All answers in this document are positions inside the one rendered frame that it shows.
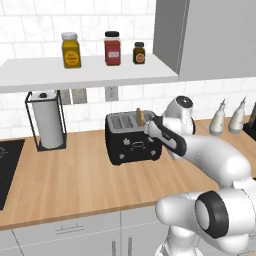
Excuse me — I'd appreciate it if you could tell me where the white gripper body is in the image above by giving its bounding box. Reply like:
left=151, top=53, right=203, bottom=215
left=143, top=116, right=164, bottom=139

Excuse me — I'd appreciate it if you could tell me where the brown bread slice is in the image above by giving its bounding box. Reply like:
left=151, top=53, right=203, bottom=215
left=136, top=107, right=146, bottom=128

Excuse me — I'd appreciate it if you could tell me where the black toaster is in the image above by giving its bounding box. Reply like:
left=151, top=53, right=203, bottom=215
left=104, top=109, right=164, bottom=167

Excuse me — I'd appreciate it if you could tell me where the white squeeze bottle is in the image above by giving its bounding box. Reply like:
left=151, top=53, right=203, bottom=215
left=227, top=96, right=248, bottom=135
left=208, top=98, right=227, bottom=137

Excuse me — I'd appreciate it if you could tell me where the small brown spice jar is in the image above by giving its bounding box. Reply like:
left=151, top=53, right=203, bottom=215
left=132, top=41, right=147, bottom=65

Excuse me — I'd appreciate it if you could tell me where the red spice jar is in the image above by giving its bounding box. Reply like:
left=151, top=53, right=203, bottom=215
left=103, top=30, right=122, bottom=67

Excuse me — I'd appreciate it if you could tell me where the narrow grey drawer front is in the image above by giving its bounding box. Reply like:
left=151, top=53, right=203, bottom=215
left=120, top=204, right=162, bottom=232

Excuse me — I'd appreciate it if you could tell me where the black countertop appliance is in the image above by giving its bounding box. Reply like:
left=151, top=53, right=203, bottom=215
left=242, top=101, right=256, bottom=141

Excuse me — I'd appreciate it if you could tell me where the white paper towel roll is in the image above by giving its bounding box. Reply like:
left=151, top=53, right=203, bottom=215
left=31, top=91, right=65, bottom=150

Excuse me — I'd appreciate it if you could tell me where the yellow spice jar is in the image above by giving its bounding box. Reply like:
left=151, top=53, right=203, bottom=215
left=60, top=31, right=82, bottom=70

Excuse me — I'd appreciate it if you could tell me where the wide grey drawer front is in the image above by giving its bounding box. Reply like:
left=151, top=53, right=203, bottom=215
left=11, top=211, right=122, bottom=248

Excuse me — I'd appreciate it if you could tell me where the grey cupboard door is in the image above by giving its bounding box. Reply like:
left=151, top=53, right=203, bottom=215
left=120, top=225, right=172, bottom=256
left=18, top=233, right=122, bottom=256

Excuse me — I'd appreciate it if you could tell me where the black hob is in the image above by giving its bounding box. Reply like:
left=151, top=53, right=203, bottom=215
left=0, top=138, right=27, bottom=212

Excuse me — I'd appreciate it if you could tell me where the grey corner drawer front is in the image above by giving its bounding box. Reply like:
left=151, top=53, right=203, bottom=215
left=0, top=229, right=22, bottom=252

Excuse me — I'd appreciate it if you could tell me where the white wall outlet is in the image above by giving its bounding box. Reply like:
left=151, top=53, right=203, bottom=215
left=105, top=85, right=120, bottom=102

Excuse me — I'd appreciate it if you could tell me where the grey wall switch plate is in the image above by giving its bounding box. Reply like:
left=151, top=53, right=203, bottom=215
left=71, top=87, right=89, bottom=105

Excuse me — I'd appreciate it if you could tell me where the white wall shelf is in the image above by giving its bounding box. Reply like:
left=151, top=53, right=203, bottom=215
left=0, top=53, right=180, bottom=95

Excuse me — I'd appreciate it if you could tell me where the grey wall outlet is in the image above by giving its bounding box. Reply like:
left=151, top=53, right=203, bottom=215
left=59, top=89, right=72, bottom=106

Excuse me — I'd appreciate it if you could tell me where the grey wall cabinet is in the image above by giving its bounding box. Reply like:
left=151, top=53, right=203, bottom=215
left=152, top=0, right=256, bottom=82

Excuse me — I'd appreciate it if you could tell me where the black wire towel holder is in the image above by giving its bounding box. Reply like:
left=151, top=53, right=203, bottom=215
left=24, top=89, right=68, bottom=153

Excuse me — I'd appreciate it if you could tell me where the grey drawer handle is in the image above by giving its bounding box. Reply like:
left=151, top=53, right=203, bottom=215
left=54, top=224, right=85, bottom=235

